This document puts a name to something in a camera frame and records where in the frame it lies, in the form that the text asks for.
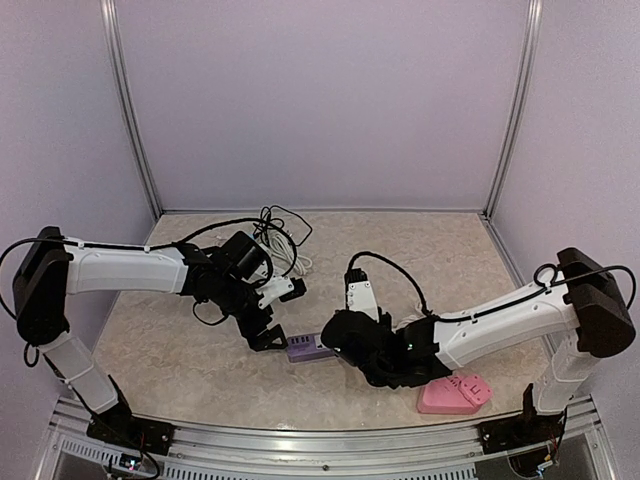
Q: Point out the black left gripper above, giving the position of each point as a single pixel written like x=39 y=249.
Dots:
x=262 y=340

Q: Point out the purple power strip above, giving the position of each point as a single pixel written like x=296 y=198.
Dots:
x=306 y=348

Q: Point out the pink triangular power strip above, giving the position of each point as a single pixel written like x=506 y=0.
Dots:
x=442 y=397

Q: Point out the pink plug adapter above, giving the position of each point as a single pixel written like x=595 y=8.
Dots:
x=475 y=390

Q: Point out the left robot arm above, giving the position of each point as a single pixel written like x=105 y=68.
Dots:
x=238 y=276

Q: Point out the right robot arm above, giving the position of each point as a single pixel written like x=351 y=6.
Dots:
x=575 y=296

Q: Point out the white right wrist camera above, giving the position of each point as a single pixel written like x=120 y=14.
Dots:
x=359 y=293

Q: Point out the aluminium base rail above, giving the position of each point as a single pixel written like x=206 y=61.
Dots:
x=441 y=451

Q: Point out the aluminium frame post left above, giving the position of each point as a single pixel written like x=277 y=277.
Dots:
x=116 y=54

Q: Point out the aluminium frame post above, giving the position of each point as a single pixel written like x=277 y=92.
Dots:
x=116 y=54
x=518 y=105

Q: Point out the aluminium frame post right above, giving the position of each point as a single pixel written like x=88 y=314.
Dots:
x=518 y=105

